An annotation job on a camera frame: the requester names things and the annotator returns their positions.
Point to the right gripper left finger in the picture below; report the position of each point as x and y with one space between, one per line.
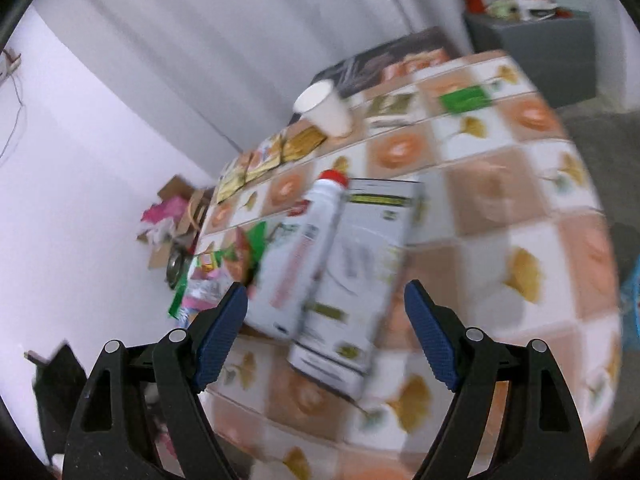
110 438

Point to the colourful green snack bag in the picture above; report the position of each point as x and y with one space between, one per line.
211 273

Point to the white bottle red cap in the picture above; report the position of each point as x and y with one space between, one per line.
294 257

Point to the white black tea box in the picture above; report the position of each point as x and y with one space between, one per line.
336 344

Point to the blue mesh trash basket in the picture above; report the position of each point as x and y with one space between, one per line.
629 308

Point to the cardboard trash pile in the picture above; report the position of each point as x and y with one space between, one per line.
171 226

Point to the yellow Enaak snack packet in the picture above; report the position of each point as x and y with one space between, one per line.
249 166

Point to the gold foil snack packet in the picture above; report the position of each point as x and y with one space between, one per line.
302 144

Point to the green snack wrapper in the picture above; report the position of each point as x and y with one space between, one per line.
465 100

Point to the white paper cup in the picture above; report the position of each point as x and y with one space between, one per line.
323 106

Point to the gold brown tea packet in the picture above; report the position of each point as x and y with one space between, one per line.
390 110

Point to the dark grey side cabinet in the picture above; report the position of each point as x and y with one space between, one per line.
557 54

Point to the dark printed book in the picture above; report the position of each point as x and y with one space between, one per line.
397 59

